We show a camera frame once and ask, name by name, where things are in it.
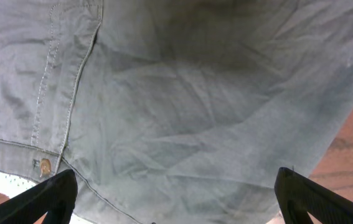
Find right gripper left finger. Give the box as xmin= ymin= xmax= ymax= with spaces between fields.
xmin=0 ymin=169 xmax=78 ymax=224

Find grey shorts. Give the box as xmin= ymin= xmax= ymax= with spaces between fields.
xmin=0 ymin=0 xmax=353 ymax=223

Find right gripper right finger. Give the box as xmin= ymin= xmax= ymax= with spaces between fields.
xmin=274 ymin=167 xmax=353 ymax=224

